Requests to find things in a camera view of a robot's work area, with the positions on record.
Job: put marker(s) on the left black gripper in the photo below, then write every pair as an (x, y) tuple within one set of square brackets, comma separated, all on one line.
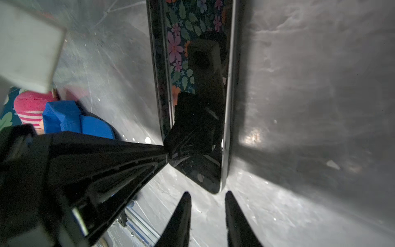
[(67, 189)]

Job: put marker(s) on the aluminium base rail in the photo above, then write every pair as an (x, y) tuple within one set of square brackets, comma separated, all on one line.
[(138, 227)]

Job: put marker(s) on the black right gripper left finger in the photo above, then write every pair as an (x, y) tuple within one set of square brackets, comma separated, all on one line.
[(177, 231)]

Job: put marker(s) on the silver-edged smartphone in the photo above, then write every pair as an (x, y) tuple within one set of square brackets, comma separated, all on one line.
[(200, 52)]

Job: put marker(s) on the black phone case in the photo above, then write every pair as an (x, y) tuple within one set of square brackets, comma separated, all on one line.
[(157, 29)]

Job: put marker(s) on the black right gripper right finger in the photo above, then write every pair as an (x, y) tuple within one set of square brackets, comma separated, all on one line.
[(239, 232)]

